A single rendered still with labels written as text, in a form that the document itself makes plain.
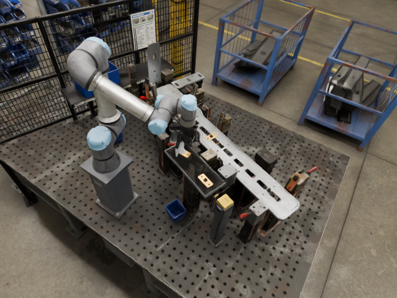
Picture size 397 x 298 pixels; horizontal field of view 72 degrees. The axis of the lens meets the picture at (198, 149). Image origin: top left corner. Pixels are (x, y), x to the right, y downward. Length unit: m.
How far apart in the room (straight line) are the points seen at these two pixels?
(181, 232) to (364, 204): 2.07
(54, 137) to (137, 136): 0.65
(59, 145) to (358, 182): 2.94
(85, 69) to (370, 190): 2.99
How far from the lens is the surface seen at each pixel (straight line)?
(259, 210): 1.52
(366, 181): 3.50
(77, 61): 1.23
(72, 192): 2.06
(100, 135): 1.46
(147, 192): 1.95
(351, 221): 3.10
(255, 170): 1.74
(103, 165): 1.55
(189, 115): 1.29
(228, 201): 1.39
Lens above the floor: 2.34
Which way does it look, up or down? 48 degrees down
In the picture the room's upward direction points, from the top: 5 degrees clockwise
